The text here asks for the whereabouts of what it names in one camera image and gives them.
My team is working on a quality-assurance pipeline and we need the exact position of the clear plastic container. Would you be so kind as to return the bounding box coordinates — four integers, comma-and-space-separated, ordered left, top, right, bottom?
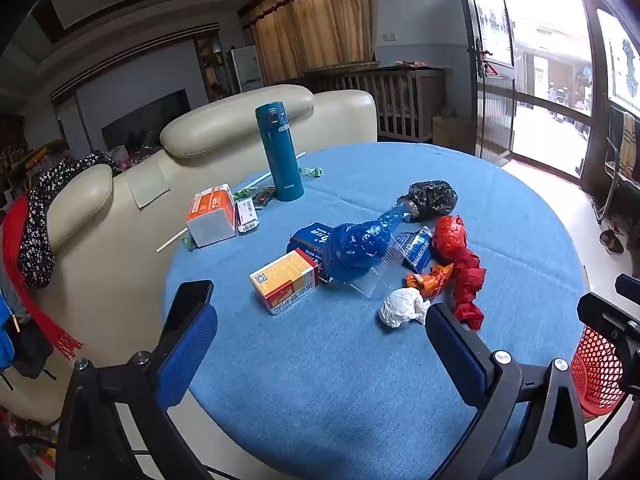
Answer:
350, 240, 408, 301

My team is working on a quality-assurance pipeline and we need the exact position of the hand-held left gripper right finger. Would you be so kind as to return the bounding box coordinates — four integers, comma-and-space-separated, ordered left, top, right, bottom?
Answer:
425, 302, 588, 480

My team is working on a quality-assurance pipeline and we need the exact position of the dark open door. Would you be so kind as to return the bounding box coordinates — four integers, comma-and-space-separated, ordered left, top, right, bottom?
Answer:
452, 0, 518, 163

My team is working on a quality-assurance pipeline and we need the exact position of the red mesh basket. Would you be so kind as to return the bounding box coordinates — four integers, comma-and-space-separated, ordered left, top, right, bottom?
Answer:
570, 325, 628, 418

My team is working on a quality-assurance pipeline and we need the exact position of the black plastic bag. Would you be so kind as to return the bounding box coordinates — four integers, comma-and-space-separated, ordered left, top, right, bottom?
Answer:
397, 179, 459, 223

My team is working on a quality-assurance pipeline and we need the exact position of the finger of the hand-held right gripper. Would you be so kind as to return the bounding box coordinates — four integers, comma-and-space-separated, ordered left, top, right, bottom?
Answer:
615, 274, 640, 306
576, 291, 640, 396

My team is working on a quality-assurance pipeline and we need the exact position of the white standing air conditioner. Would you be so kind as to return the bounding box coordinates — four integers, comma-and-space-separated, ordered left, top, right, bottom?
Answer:
230, 45, 264, 95

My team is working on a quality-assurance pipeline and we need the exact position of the dark display cabinet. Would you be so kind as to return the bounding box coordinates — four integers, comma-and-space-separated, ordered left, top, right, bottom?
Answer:
195, 35, 236, 103

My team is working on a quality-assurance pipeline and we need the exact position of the blue jacket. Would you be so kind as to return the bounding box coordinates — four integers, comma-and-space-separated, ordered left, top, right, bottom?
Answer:
0, 290, 18, 371

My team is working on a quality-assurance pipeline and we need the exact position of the tan curtain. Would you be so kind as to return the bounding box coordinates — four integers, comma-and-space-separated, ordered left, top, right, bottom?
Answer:
237, 0, 378, 86

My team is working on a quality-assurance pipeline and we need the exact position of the red plastic bag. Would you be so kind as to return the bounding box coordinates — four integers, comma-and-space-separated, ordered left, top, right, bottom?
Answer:
431, 215, 487, 332

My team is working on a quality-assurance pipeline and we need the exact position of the red scarf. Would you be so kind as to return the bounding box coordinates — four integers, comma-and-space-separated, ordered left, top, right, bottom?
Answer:
1, 195, 84, 361

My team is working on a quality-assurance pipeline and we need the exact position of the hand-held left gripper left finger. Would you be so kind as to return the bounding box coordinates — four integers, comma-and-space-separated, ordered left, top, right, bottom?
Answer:
57, 280, 219, 480

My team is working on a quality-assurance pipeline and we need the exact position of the pale paper sheet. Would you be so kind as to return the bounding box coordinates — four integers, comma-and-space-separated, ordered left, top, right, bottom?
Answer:
125, 150, 171, 208

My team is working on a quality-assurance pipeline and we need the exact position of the dark cloth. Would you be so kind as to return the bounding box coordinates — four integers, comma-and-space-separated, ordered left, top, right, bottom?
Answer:
10, 317, 56, 381

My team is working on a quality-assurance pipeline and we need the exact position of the pile of colourful packets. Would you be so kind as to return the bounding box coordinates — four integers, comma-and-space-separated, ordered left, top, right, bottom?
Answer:
107, 132, 161, 173

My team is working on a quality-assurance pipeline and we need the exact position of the striped towel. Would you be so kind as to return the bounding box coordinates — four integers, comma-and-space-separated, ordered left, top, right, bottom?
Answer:
620, 110, 638, 161

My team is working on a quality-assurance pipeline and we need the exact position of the teal thermos bottle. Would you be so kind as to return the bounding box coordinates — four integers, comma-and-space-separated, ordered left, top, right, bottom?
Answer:
255, 101, 305, 202

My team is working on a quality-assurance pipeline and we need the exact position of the black floral garment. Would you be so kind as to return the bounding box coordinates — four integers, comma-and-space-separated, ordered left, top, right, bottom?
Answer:
17, 150, 121, 289

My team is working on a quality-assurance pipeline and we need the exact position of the orange and white box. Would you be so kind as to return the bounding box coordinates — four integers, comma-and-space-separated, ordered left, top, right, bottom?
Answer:
186, 183, 237, 248

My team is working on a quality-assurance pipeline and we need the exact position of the blue and white carton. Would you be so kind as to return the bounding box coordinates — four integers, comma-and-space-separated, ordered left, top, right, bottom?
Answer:
287, 221, 333, 286

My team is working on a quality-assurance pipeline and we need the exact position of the white paper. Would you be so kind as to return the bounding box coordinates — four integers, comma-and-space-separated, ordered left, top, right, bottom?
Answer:
377, 287, 432, 329

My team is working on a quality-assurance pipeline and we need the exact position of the wooden crib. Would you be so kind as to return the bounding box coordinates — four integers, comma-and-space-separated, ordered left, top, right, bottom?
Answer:
302, 65, 447, 143

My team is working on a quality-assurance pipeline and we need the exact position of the person's right forearm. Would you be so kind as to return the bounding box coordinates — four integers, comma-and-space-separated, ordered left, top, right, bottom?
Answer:
597, 395, 640, 480

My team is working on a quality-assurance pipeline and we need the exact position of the blue sachet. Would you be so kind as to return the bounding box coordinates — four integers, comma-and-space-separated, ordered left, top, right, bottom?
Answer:
395, 226, 435, 275

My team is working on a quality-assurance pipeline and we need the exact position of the cream leather sofa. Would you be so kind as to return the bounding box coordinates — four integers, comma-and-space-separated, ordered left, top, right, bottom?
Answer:
0, 84, 378, 426

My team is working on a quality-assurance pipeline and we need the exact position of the black television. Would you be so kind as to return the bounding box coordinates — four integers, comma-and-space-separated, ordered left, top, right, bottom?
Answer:
101, 88, 192, 152

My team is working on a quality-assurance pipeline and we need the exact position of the metal frame chair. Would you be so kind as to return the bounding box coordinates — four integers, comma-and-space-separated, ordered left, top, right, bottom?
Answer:
592, 105, 640, 226

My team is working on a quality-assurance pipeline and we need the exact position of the orange snack wrapper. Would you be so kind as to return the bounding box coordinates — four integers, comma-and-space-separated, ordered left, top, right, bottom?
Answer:
405, 263, 455, 298

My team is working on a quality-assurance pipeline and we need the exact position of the small cardboard box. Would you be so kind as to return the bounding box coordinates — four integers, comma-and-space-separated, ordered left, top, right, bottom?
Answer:
432, 114, 476, 155

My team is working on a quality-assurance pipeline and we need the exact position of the blue tablecloth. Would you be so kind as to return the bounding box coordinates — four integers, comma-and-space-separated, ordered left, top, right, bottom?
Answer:
164, 141, 588, 480

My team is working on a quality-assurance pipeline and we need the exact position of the yellow and red box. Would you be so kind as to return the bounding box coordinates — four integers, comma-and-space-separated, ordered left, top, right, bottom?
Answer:
249, 248, 321, 316

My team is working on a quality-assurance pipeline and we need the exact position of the blue plastic bag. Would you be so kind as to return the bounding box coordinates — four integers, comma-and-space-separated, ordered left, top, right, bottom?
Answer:
320, 199, 413, 283

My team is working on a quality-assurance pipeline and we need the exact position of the white straw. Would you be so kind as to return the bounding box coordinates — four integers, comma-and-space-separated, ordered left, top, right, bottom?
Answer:
156, 151, 307, 254

